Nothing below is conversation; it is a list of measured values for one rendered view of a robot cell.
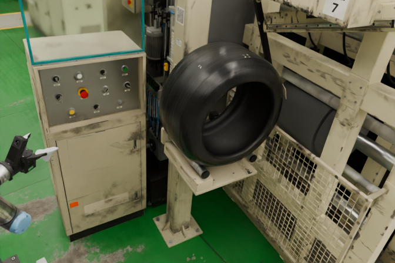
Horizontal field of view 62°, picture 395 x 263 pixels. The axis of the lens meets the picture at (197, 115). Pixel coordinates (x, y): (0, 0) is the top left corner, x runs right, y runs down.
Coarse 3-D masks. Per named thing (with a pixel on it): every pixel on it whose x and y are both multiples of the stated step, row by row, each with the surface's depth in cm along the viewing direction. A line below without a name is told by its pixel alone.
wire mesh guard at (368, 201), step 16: (320, 160) 151; (272, 176) 185; (288, 176) 172; (336, 176) 144; (288, 192) 175; (304, 192) 164; (336, 192) 146; (352, 192) 139; (288, 208) 178; (304, 208) 167; (352, 208) 141; (368, 208) 134; (352, 240) 145; (288, 256) 186; (320, 256) 164
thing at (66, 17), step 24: (24, 0) 136; (48, 0) 141; (72, 0) 145; (96, 0) 150; (120, 0) 156; (24, 24) 140; (48, 24) 145; (72, 24) 150; (96, 24) 156; (120, 24) 162; (144, 24) 167; (48, 48) 150; (72, 48) 156; (96, 48) 162; (120, 48) 168; (144, 48) 174
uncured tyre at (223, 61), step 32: (192, 64) 135; (224, 64) 128; (256, 64) 133; (160, 96) 145; (192, 96) 127; (256, 96) 171; (192, 128) 131; (224, 128) 177; (256, 128) 168; (192, 160) 145; (224, 160) 150
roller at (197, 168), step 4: (172, 140) 172; (188, 160) 159; (192, 164) 156; (196, 164) 154; (196, 168) 153; (200, 168) 152; (204, 168) 152; (200, 172) 151; (204, 172) 150; (208, 172) 151; (200, 176) 151; (204, 176) 151; (208, 176) 152
